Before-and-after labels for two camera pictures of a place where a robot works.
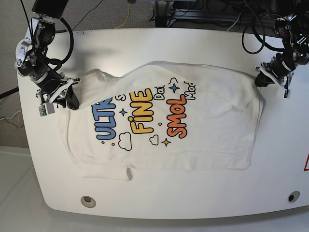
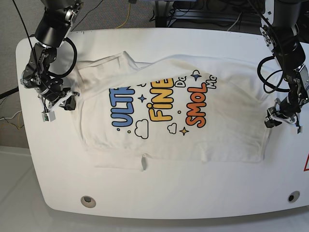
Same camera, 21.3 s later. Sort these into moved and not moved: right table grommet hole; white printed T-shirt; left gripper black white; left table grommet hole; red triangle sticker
Moved: left gripper black white; white printed T-shirt
Not moved: left table grommet hole; right table grommet hole; red triangle sticker
